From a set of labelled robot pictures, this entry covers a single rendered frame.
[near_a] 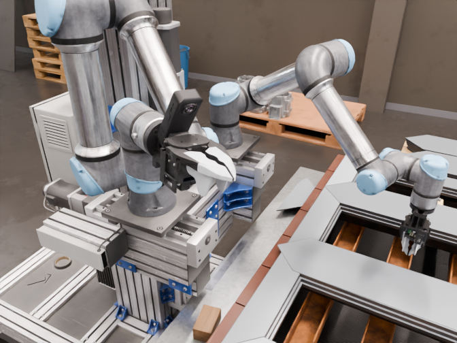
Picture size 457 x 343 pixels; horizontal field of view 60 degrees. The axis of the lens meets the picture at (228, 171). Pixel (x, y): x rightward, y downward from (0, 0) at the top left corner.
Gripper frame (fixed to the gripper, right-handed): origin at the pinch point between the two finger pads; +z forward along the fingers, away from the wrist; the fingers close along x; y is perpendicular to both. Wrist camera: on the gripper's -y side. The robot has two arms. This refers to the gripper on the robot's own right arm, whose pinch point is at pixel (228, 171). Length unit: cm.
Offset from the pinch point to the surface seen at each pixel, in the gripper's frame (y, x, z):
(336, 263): 52, -63, -15
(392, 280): 51, -71, 0
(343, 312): 81, -77, -15
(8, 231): 147, -1, -227
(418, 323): 54, -64, 13
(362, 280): 52, -63, -5
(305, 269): 54, -53, -19
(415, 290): 51, -72, 7
